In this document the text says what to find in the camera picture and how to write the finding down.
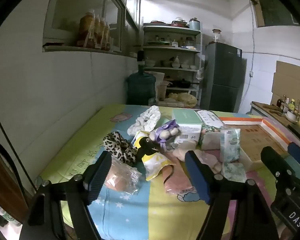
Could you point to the purple plush toy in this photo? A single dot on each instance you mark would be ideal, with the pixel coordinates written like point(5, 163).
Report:
point(165, 132)

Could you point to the red pot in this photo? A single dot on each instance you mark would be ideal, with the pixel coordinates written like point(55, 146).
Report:
point(178, 23)

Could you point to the clear bag with orange cloth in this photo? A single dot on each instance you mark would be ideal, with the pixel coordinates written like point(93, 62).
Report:
point(120, 177)

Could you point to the pink towel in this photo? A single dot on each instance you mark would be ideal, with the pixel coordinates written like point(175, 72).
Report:
point(175, 182)

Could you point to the glass jar with lid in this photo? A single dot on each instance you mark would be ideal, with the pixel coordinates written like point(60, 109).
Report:
point(216, 36)

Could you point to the long green white tissue pack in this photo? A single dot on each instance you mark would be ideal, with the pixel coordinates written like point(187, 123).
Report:
point(230, 145)

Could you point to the rolled bamboo mat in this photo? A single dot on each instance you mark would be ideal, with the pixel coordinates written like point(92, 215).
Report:
point(168, 103)

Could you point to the floral tissue pack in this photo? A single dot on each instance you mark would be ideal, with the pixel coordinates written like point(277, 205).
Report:
point(210, 120)

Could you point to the small green white tissue pack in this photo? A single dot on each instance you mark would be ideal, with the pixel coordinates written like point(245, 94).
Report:
point(233, 171)

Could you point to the white patterned cloth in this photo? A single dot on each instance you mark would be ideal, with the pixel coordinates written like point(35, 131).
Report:
point(147, 117)

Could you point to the dark grey fridge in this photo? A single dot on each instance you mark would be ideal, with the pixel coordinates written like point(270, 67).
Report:
point(222, 75)

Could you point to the orange preserve jar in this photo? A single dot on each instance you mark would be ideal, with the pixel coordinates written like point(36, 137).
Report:
point(107, 38)
point(86, 30)
point(97, 33)
point(103, 36)

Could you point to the black plush toy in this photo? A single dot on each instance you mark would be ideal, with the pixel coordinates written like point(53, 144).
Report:
point(146, 146)

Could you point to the light blue pot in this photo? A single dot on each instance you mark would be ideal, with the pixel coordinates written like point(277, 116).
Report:
point(194, 23)

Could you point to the orange rimmed cardboard box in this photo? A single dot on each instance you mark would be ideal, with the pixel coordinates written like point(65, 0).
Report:
point(260, 135)

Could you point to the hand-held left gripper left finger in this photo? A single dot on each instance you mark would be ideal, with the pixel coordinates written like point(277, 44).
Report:
point(100, 177)

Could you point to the grey window frame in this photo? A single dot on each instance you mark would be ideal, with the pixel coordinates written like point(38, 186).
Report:
point(65, 48)

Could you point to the wooden countertop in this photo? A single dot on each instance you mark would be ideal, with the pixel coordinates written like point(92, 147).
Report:
point(265, 107)

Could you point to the pale pink soft cloth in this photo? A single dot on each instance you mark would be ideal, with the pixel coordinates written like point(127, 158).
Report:
point(210, 158)

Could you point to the cardboard wall sheets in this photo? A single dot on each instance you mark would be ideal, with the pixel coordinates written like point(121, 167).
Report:
point(292, 80)

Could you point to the blue water jug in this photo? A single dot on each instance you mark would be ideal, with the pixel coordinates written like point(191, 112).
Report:
point(140, 87)

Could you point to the yellow crinkled bundle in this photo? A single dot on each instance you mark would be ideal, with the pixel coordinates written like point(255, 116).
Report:
point(183, 100)

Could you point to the white shelf rack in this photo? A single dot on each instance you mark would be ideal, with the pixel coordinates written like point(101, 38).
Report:
point(170, 50)

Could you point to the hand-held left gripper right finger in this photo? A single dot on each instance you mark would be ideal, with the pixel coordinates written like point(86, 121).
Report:
point(196, 175)

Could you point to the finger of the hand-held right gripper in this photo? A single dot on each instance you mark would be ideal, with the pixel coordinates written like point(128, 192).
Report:
point(298, 151)
point(272, 160)

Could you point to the leopard print cloth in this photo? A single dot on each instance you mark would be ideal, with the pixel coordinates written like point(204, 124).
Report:
point(120, 146)

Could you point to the mint green tissue box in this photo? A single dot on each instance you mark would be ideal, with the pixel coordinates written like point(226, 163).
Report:
point(187, 120)

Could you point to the yellow white packet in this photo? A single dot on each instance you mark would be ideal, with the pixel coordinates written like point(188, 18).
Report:
point(152, 163)

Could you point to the white bowl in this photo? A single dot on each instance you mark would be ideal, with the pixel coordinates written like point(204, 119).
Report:
point(291, 116)

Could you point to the black pan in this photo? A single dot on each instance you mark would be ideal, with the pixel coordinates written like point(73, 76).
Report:
point(181, 83)

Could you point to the clear plastic pitcher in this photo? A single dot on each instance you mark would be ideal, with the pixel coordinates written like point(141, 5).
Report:
point(162, 91)

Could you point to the black water pump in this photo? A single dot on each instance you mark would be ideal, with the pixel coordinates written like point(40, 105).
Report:
point(140, 60)

